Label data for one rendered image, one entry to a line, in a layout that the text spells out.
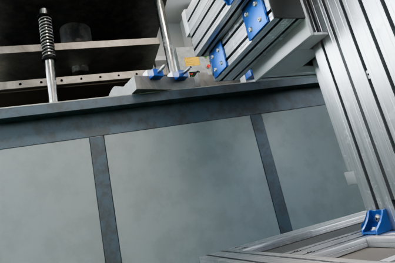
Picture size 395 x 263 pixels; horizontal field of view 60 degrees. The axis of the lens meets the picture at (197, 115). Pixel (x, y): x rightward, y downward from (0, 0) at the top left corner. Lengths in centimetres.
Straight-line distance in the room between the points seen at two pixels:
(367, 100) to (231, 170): 67
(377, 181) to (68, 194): 92
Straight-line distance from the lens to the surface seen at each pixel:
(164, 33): 238
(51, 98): 217
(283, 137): 146
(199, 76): 143
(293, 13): 86
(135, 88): 124
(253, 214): 135
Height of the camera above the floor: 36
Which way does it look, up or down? 15 degrees up
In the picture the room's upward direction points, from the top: 12 degrees counter-clockwise
